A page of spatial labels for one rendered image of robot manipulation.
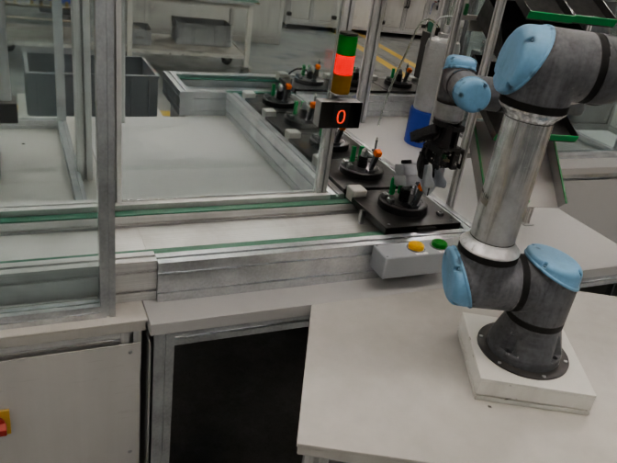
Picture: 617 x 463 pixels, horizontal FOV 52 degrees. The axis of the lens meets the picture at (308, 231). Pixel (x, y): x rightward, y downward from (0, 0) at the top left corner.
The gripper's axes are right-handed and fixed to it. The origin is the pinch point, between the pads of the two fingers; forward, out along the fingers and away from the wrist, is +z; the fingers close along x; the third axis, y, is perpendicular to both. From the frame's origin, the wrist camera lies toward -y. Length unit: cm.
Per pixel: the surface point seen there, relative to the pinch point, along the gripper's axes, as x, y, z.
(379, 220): -11.5, -1.6, 9.2
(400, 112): 71, -126, 18
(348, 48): -19.7, -18.7, -31.9
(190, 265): -65, 9, 12
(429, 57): 54, -87, -16
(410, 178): -0.7, -6.9, -0.3
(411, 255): -11.6, 15.6, 10.3
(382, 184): 2.4, -24.8, 9.2
